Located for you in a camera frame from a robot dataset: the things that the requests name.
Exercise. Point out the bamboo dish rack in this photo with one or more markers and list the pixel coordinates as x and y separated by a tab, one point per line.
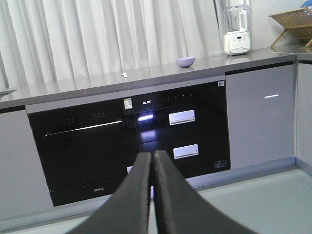
298	22

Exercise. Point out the black built-in dishwasher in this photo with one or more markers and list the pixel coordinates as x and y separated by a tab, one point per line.
85	150

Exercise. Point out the black disinfection cabinet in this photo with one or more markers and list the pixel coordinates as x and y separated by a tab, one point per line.
209	130

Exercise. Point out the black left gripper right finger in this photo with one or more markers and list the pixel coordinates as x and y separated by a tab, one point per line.
180	209

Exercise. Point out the purple plastic bowl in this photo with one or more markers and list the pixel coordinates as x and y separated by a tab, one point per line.
185	62

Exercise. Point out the white pleated curtain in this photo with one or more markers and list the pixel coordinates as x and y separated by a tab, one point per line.
50	40

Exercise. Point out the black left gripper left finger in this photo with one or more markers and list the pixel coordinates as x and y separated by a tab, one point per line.
127	210

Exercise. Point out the upper silver drawer handle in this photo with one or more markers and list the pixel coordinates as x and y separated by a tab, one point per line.
181	117

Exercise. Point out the silver drawer handle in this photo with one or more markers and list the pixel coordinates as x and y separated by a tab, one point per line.
185	151
181	117

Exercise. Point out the white blender appliance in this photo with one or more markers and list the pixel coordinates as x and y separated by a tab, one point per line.
237	36

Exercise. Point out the lower silver drawer handle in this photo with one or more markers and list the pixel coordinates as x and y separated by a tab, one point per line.
185	151

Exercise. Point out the grey cabinet door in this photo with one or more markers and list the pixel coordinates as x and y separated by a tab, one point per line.
260	107

